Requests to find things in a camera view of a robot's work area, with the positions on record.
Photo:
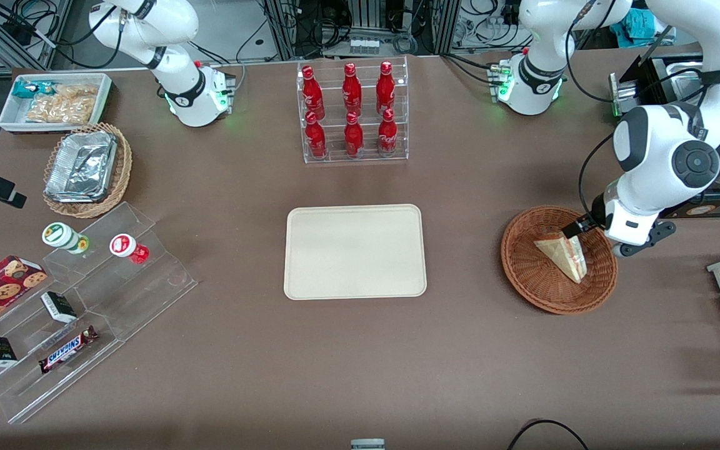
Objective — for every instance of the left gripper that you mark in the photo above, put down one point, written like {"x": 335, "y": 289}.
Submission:
{"x": 596, "y": 209}

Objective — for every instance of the triangular sandwich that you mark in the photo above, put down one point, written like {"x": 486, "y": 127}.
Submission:
{"x": 563, "y": 256}

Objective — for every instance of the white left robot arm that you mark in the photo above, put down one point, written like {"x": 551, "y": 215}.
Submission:
{"x": 666, "y": 144}

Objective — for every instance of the round brown wicker basket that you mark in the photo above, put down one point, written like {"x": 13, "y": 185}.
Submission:
{"x": 535, "y": 281}

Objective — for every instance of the beige plastic tray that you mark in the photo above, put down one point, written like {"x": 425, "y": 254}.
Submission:
{"x": 354, "y": 253}

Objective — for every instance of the oval light wicker basket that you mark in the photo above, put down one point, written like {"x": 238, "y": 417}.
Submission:
{"x": 124, "y": 169}

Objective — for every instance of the silver foil tray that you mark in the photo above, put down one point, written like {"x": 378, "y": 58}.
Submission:
{"x": 82, "y": 165}

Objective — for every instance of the stainless steel pan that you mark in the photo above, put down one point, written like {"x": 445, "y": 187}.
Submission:
{"x": 679, "y": 70}

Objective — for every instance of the teal cloth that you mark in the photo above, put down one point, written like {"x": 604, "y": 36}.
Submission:
{"x": 638, "y": 28}

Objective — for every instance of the red cola bottle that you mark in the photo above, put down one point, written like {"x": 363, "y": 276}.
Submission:
{"x": 387, "y": 137}
{"x": 385, "y": 90}
{"x": 352, "y": 90}
{"x": 312, "y": 94}
{"x": 315, "y": 140}
{"x": 354, "y": 139}

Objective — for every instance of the clear acrylic bottle rack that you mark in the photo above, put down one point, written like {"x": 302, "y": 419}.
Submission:
{"x": 335, "y": 153}

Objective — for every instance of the white connector block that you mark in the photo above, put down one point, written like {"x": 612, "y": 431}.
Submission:
{"x": 365, "y": 45}

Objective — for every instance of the small grey device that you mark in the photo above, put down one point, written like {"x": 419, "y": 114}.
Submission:
{"x": 367, "y": 444}

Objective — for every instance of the red lid cup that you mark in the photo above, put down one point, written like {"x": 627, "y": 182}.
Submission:
{"x": 124, "y": 245}

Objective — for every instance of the clear acrylic stepped display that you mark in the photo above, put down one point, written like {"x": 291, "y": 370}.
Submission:
{"x": 122, "y": 300}

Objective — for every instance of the green lid cup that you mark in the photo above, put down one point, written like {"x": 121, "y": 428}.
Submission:
{"x": 60, "y": 235}

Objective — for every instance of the Snickers chocolate bar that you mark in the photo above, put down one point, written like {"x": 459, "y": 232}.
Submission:
{"x": 66, "y": 350}

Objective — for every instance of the clear bag of crackers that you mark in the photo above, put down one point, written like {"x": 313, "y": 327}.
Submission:
{"x": 66, "y": 106}

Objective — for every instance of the teal snack packet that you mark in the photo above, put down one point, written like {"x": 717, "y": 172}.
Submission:
{"x": 25, "y": 89}

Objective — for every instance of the white rectangular bin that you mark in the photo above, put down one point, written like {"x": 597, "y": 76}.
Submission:
{"x": 13, "y": 115}

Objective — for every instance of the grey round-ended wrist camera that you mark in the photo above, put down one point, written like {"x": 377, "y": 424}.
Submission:
{"x": 646, "y": 240}

